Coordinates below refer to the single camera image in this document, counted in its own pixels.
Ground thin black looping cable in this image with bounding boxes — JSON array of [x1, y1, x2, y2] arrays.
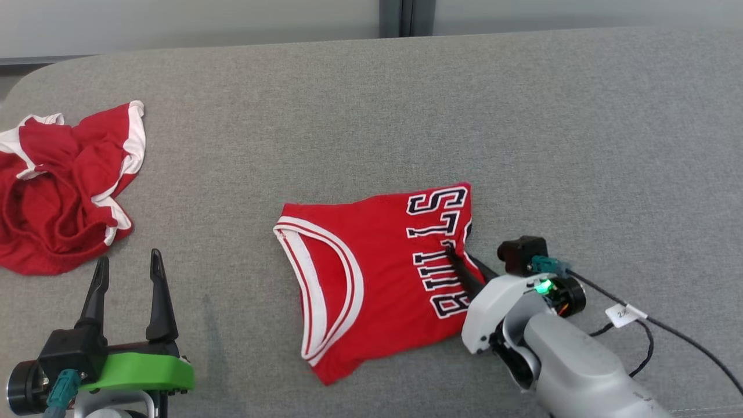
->
[[589, 319, 655, 379]]

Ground red basketball shorts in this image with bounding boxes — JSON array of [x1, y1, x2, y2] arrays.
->
[[0, 100, 146, 276]]

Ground white cable label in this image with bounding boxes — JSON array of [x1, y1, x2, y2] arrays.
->
[[605, 304, 648, 329]]

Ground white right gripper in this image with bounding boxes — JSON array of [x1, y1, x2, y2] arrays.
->
[[444, 243, 550, 355]]

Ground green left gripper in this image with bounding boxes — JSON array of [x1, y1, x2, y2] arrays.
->
[[75, 248, 195, 394]]

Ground red Bulls basketball jersey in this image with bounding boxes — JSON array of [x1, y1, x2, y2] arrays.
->
[[273, 183, 488, 385]]

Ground grey baseboard strip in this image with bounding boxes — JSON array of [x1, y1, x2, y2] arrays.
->
[[0, 55, 95, 66]]

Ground left cable with teal plug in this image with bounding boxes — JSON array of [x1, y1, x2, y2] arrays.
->
[[44, 369, 82, 418]]

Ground grey partition post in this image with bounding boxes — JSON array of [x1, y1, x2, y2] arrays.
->
[[379, 0, 436, 39]]

